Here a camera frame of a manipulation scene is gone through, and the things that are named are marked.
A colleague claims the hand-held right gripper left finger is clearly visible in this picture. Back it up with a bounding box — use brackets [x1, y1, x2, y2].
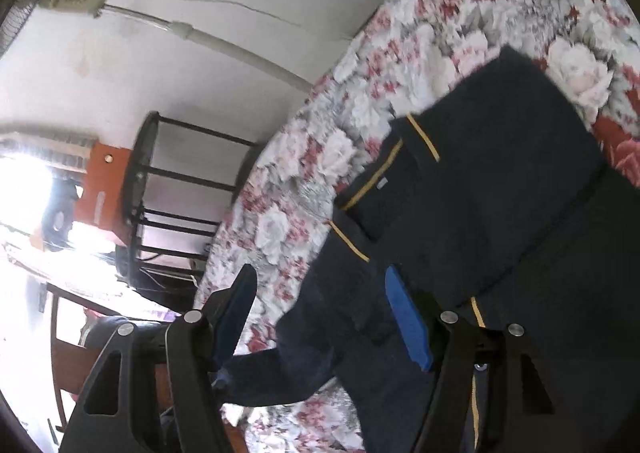
[60, 263, 259, 453]

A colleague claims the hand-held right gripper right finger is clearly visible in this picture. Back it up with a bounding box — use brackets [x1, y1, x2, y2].
[384, 265, 558, 453]

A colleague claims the navy garment with yellow trim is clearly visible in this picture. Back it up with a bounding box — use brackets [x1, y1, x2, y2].
[274, 45, 640, 453]

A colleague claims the black round metal rack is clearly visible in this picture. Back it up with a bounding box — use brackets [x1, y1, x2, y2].
[116, 111, 262, 295]

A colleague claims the wooden chair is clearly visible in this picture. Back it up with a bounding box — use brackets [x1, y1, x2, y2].
[44, 282, 247, 453]

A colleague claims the black round object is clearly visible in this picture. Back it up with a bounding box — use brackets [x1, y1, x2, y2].
[41, 182, 82, 252]

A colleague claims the floral bedsheet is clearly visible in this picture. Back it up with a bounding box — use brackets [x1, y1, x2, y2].
[192, 0, 640, 453]

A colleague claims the white wall cable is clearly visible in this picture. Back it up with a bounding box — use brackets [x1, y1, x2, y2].
[106, 0, 357, 40]

